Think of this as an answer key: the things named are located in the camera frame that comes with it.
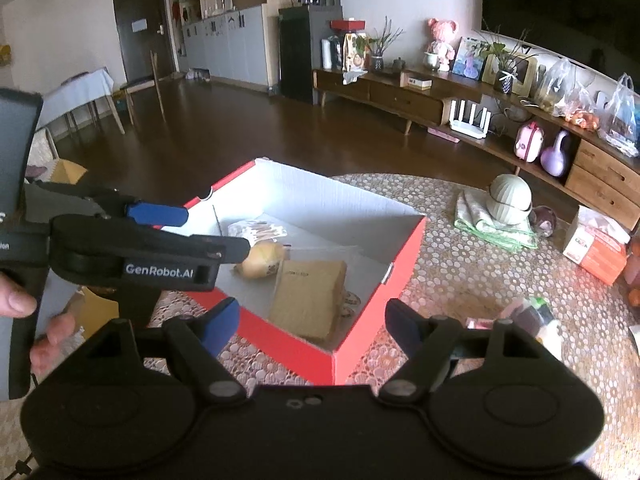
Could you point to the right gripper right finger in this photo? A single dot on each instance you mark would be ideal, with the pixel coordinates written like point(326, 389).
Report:
point(428, 343)

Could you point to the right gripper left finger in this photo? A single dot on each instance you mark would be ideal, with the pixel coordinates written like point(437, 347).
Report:
point(193, 347)

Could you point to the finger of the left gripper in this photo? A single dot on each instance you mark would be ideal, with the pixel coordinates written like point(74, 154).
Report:
point(116, 252)
point(112, 203)

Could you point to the yellow duck plush toy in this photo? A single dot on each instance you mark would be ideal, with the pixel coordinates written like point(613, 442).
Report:
point(262, 261)

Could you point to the white green plastic bag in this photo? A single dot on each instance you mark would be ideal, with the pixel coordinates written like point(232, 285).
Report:
point(534, 315)

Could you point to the pink tissue packet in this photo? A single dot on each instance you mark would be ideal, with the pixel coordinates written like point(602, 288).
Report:
point(479, 323)

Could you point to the bag of cotton swabs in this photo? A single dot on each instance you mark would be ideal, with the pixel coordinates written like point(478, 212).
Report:
point(257, 231)

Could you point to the wooden chair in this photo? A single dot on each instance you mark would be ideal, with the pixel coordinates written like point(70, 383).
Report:
point(140, 84)

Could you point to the green folded cloth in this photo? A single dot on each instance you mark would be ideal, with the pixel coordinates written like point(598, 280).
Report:
point(472, 216)

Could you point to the green white ceramic jar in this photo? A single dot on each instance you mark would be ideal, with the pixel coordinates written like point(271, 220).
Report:
point(509, 199)

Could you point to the orange tissue box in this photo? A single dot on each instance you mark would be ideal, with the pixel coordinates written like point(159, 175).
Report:
point(598, 244)

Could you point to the dark wooden door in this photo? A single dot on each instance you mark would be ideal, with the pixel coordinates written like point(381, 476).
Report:
point(143, 28)

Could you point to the plastic covered fruit basket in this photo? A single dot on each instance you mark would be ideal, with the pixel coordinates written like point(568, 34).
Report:
point(632, 272)

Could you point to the white wifi router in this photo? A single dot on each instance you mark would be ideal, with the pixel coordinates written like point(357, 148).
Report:
point(469, 119)

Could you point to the purple vase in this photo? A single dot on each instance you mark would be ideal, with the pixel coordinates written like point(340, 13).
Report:
point(553, 159)

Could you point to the wooden tv console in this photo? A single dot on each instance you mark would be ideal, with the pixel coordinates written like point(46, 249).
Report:
point(597, 175)

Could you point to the black tall cabinet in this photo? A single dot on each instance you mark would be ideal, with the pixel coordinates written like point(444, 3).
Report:
point(301, 29)

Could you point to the small cardboard box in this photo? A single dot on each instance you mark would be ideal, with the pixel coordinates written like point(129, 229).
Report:
point(419, 83)

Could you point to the red gift box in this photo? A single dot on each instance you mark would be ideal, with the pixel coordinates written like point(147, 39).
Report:
point(347, 25)

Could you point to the bag of oranges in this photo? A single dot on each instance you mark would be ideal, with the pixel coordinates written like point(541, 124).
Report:
point(561, 95)

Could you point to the potted green plant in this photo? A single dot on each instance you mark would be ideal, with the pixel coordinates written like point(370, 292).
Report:
point(494, 44)

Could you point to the pink plush doll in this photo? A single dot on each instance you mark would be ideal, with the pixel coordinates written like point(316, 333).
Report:
point(440, 52)

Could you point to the grey wall cabinet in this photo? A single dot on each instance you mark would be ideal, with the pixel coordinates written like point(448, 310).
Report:
point(230, 46)

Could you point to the wooden picture frame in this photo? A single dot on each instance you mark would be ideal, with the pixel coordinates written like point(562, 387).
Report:
point(519, 71)

